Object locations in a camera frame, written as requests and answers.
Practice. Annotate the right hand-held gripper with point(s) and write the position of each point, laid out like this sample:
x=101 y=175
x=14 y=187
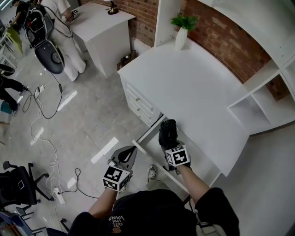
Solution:
x=178 y=157

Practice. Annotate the white power strip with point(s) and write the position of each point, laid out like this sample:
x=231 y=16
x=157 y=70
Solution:
x=58 y=196

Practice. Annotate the small white writing table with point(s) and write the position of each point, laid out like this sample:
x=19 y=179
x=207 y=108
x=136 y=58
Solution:
x=101 y=27

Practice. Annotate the black cloth item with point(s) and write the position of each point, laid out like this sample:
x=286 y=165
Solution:
x=168 y=133

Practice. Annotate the green plant in white vase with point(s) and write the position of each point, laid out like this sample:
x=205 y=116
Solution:
x=182 y=34

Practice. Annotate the white desk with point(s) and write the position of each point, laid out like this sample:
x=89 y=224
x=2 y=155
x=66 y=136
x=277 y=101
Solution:
x=184 y=87

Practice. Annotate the small white drawer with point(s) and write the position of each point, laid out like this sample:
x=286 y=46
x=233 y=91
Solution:
x=141 y=116
x=138 y=98
x=139 y=108

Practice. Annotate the white shade table lamp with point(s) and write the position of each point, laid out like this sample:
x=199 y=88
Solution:
x=112 y=8

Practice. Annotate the person's right forearm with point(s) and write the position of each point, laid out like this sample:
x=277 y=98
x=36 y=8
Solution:
x=193 y=184

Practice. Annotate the person's black t-shirt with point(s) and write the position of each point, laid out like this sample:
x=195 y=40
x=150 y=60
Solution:
x=149 y=214

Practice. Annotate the black office chair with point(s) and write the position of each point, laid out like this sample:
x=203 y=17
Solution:
x=16 y=184

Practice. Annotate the person's grey sneaker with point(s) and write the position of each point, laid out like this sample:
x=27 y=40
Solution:
x=152 y=172

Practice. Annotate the brown bag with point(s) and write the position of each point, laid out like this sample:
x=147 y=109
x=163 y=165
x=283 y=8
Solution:
x=125 y=61

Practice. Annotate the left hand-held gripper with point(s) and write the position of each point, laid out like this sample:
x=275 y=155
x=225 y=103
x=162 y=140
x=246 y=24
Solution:
x=115 y=178

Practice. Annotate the person's left forearm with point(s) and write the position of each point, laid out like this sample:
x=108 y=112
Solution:
x=103 y=202

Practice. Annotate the person's olive trouser leg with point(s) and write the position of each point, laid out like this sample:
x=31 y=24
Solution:
x=157 y=185

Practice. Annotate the white hutch shelf unit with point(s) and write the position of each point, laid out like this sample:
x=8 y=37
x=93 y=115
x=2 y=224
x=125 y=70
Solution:
x=265 y=34

